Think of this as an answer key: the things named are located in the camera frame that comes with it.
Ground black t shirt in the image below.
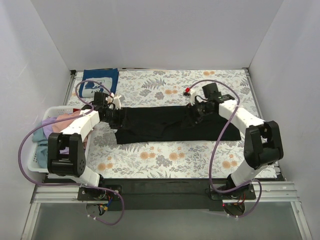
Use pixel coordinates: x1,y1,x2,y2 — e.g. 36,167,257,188
115,106,227,145

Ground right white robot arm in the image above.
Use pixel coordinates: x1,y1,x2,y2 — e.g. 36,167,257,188
187,91,284,199

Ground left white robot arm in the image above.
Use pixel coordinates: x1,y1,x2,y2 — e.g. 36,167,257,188
47,105,127,200

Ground folded blue printed t shirt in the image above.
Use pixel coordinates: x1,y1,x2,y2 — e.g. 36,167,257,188
75,68,119,98

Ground pink t shirt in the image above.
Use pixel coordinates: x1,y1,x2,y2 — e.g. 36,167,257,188
48,110,81,137

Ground lilac t shirt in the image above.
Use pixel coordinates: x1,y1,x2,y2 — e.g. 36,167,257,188
39,116,72,146

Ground light blue t shirt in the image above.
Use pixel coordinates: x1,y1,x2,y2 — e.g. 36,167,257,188
32,128,48,169

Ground white laundry basket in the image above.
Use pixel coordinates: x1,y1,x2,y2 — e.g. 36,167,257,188
28,106,100,177

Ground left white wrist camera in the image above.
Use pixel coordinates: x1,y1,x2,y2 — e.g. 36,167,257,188
106,93,125,110

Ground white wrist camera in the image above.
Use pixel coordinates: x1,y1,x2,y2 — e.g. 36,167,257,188
106,93,125,110
183,87,197,106

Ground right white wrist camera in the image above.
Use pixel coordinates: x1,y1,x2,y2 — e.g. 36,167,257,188
183,87,197,106

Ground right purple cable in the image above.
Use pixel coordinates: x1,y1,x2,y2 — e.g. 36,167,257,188
183,79,263,219

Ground purple cable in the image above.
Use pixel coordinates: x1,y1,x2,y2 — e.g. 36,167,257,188
183,79,263,219
18,80,125,225

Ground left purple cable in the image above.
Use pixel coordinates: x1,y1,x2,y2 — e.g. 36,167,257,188
18,80,125,225

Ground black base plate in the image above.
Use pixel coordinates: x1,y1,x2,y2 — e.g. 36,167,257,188
77,177,256,212

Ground aluminium frame rail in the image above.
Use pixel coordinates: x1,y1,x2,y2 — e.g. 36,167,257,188
21,181,312,240

